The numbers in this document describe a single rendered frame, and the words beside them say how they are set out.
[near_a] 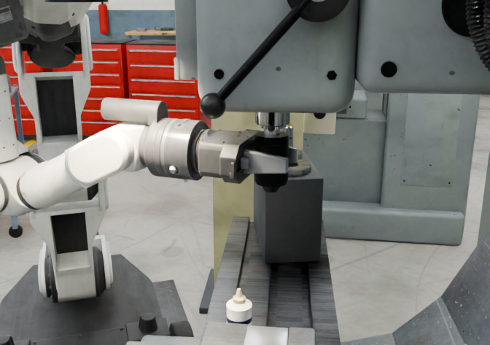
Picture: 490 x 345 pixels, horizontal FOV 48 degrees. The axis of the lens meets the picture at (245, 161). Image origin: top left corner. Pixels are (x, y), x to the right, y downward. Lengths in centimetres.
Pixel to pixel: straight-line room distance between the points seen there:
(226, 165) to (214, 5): 21
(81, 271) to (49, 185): 69
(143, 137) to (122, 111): 5
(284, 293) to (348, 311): 171
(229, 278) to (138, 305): 63
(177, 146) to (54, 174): 23
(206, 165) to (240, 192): 187
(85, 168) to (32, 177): 13
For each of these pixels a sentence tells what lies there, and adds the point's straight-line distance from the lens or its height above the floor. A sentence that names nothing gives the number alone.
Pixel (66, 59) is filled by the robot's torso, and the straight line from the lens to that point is 142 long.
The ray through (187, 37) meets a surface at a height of 140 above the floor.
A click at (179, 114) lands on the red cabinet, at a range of 544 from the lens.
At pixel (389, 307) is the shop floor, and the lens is 287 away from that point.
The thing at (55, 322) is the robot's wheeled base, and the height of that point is 57.
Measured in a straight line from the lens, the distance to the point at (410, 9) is 64.
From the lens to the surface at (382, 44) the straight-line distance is 64.
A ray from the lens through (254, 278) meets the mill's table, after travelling 114.
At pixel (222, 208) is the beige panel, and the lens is 267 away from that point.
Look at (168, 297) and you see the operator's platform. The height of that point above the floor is 40.
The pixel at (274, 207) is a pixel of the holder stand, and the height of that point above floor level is 103.
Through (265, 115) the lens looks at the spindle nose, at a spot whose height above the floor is 129.
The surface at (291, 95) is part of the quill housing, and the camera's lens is 66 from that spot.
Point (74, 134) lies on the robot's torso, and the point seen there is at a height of 112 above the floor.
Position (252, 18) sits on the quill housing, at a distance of 65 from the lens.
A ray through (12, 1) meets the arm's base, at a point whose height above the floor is 144.
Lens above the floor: 145
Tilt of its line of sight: 17 degrees down
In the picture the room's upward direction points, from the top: straight up
